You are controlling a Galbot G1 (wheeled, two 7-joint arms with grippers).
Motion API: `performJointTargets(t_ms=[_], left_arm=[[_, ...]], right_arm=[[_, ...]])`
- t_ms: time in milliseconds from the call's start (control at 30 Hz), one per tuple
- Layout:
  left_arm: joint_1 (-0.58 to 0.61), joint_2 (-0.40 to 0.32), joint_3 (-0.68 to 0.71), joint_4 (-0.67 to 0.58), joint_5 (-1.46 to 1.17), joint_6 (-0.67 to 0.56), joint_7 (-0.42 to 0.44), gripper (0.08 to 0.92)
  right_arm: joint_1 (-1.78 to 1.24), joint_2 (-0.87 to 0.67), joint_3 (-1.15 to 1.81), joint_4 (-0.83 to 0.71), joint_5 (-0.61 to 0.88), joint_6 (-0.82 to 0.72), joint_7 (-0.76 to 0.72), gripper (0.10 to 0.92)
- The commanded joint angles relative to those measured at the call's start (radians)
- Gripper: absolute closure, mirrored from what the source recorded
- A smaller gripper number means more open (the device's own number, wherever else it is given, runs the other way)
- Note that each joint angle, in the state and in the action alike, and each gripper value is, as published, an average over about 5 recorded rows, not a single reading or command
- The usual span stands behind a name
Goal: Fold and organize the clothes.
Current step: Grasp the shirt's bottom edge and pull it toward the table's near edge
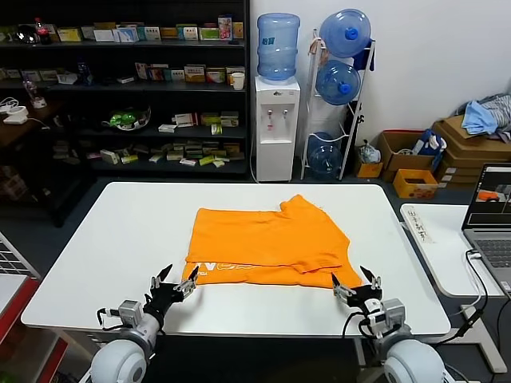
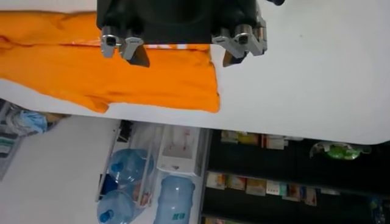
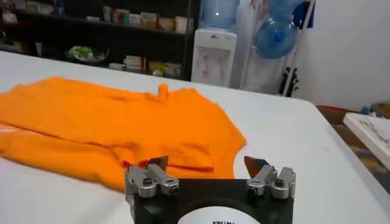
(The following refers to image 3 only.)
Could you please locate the white green medicine box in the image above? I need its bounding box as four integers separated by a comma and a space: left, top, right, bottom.
164, 62, 183, 77

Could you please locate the brown cardboard box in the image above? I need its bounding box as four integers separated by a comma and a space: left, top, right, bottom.
370, 102, 390, 119

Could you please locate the yellow green medicine box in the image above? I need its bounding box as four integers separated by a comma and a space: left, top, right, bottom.
148, 60, 165, 75

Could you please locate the orange white medicine box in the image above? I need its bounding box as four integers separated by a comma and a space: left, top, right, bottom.
140, 12, 158, 30

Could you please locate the white side table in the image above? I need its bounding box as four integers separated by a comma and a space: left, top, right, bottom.
342, 112, 390, 171

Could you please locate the black folded tripod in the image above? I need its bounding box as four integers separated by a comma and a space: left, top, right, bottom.
278, 67, 300, 97

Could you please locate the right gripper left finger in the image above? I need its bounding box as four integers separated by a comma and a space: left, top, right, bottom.
124, 155, 180, 198

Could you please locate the pink white medicine box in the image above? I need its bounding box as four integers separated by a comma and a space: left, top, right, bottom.
102, 5, 113, 23

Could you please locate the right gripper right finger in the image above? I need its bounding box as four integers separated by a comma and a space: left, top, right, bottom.
243, 155, 297, 200

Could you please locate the orange t-shirt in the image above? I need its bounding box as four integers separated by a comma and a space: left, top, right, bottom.
0, 76, 247, 192

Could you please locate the white water dispenser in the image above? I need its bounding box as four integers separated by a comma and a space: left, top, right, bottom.
191, 28, 238, 88

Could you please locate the blue water cooler jug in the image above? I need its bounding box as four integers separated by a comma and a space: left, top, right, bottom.
253, 16, 300, 59
200, 0, 241, 30
268, 0, 304, 19

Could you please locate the white metal jug rack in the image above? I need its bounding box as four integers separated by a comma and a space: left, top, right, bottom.
240, 0, 316, 97

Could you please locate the bowl with green packets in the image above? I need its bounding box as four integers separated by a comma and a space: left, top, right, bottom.
65, 45, 110, 63

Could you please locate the black shelving unit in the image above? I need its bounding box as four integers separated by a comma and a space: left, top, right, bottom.
0, 0, 202, 82

